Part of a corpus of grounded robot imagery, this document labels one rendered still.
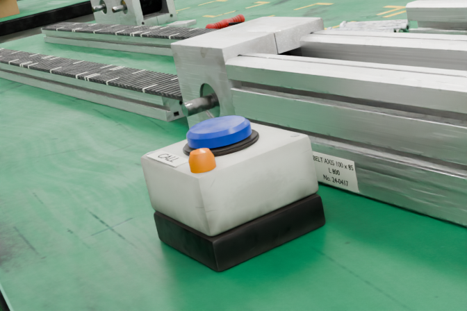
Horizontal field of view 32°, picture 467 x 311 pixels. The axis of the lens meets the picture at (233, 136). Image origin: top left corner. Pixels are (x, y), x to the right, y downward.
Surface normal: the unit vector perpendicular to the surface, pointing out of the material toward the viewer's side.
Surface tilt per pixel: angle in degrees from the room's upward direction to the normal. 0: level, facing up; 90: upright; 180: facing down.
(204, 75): 90
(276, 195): 90
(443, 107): 90
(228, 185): 90
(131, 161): 0
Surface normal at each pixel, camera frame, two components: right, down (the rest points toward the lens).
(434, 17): -0.84, 0.30
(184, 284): -0.20, -0.94
